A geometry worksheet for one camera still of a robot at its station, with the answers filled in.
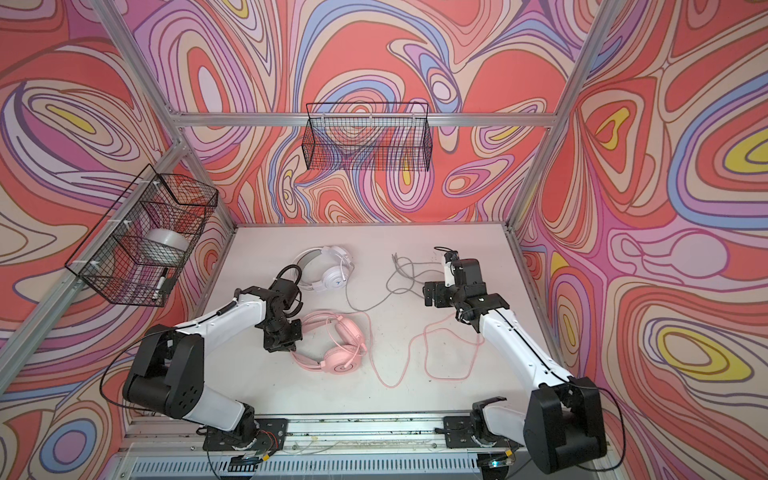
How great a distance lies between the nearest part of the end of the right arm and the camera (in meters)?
0.60

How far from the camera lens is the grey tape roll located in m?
0.71

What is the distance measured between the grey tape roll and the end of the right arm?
0.64m
